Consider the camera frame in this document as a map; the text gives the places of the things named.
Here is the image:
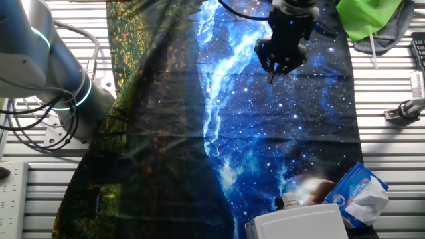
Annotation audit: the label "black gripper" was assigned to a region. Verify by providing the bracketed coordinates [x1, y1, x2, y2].
[254, 6, 317, 85]

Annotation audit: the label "white plastic drawer box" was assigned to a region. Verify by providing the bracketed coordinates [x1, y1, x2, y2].
[244, 202, 349, 239]

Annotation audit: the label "thin white stick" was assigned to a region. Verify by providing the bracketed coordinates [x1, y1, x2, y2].
[369, 33, 379, 71]

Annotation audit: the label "green cloth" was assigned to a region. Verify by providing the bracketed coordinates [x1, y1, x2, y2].
[335, 0, 403, 42]

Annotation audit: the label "grey cloth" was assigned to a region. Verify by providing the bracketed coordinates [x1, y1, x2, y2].
[351, 0, 416, 56]

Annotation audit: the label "black keyboard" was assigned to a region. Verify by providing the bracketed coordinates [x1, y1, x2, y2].
[410, 31, 425, 72]

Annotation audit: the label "white ribbed block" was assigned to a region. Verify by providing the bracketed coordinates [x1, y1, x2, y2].
[410, 71, 425, 100]

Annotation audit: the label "galaxy and forest print cloth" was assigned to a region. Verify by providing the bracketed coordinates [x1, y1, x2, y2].
[51, 0, 379, 239]

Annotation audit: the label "white round knob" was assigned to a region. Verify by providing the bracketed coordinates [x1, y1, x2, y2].
[282, 191, 300, 210]

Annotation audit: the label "blue tissue pack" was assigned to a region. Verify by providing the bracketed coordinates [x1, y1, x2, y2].
[321, 161, 390, 230]

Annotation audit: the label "white power strip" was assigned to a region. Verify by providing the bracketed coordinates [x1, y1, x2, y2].
[0, 161, 29, 239]

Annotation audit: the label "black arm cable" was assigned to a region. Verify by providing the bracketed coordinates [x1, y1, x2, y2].
[217, 0, 270, 21]

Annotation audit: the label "grey hose with connector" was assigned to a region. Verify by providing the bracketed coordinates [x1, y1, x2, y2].
[54, 19, 101, 81]

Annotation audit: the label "black base cables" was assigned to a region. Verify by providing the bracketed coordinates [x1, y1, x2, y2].
[0, 95, 81, 155]

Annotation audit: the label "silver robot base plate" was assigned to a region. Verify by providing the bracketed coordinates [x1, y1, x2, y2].
[44, 78, 117, 151]

